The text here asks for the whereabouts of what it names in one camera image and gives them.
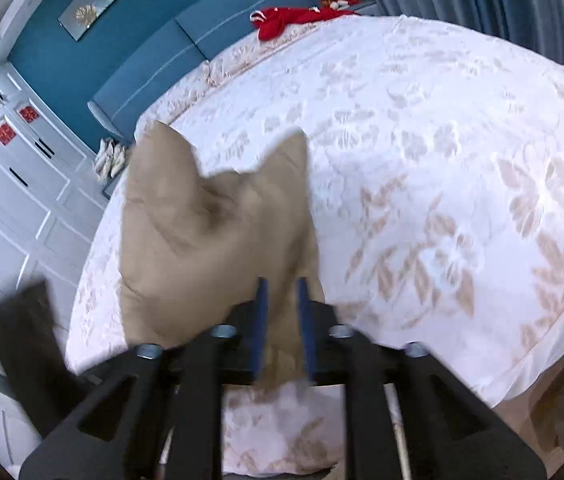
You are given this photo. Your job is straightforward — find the tan puffer jacket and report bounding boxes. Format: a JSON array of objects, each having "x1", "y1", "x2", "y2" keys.
[{"x1": 120, "y1": 122, "x2": 323, "y2": 388}]

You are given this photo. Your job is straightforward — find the white wardrobe with red decals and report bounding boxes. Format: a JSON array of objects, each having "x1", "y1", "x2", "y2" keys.
[{"x1": 0, "y1": 63, "x2": 107, "y2": 470}]

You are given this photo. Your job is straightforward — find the white slippers pair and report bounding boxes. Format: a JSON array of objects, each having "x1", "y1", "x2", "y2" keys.
[{"x1": 93, "y1": 138, "x2": 128, "y2": 183}]

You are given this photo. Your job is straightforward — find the white floral bedspread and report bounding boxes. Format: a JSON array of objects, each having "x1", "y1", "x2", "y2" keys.
[{"x1": 63, "y1": 13, "x2": 564, "y2": 478}]

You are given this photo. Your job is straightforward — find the blue upholstered headboard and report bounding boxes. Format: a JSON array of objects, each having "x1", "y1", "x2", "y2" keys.
[{"x1": 88, "y1": 0, "x2": 317, "y2": 142}]

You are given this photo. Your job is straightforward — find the floral pillow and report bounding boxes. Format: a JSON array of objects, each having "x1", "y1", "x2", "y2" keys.
[{"x1": 201, "y1": 27, "x2": 317, "y2": 88}]

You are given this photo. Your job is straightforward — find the red knitted garment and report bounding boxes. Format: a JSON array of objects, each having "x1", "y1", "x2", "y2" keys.
[{"x1": 249, "y1": 6, "x2": 355, "y2": 41}]

